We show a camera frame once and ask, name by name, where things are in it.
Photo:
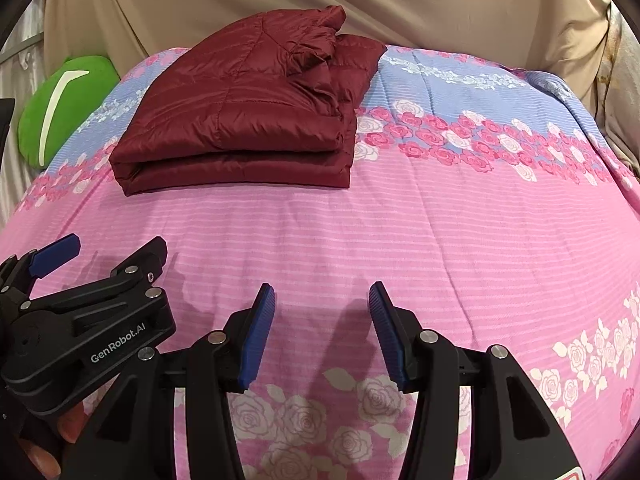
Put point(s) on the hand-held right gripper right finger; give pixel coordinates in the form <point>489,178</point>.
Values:
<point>387,340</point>

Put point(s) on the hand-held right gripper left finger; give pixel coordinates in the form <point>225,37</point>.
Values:
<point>257,340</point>

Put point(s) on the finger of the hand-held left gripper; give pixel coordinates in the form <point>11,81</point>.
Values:
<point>52,255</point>
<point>145,257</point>

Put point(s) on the maroon puffer jacket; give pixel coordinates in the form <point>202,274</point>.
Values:
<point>225,110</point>

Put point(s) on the person's left hand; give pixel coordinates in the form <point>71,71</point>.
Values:
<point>72,422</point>

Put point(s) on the floral pink and blue blanket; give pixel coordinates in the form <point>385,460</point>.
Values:
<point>400,240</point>

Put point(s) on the black object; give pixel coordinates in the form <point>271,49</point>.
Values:
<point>6,122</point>

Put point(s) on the green pillow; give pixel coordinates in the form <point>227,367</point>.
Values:
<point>87,90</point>

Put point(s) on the grey curtain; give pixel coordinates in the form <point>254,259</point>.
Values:
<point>22,85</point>

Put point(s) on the beige backdrop cloth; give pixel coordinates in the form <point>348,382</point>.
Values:
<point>425,5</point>

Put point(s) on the cream patterned curtain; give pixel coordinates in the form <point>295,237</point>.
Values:
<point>620,85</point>

